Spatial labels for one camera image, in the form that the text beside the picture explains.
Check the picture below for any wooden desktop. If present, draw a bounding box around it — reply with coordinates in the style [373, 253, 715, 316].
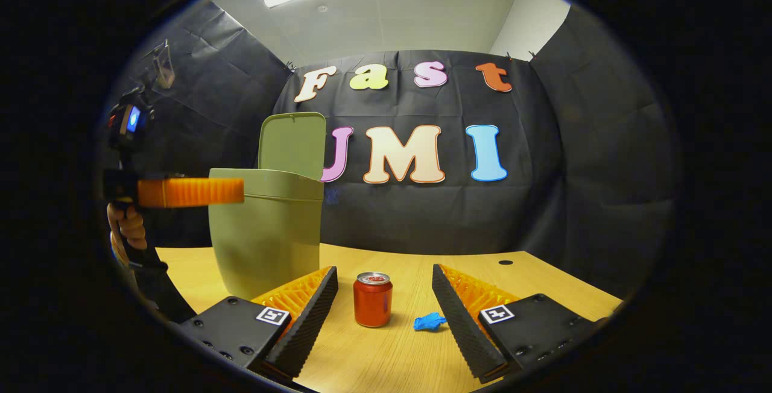
[156, 242, 623, 393]

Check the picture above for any blue paper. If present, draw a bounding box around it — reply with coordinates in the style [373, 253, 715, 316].
[413, 312, 448, 332]

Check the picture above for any red pop can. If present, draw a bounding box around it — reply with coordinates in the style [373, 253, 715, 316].
[353, 272, 393, 328]

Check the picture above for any green garbage bin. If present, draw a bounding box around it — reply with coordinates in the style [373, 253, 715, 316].
[208, 112, 327, 301]

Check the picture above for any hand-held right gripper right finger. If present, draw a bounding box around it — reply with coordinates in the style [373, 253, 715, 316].
[431, 263, 611, 385]

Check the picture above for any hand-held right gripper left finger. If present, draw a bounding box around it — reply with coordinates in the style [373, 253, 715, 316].
[174, 265, 340, 385]

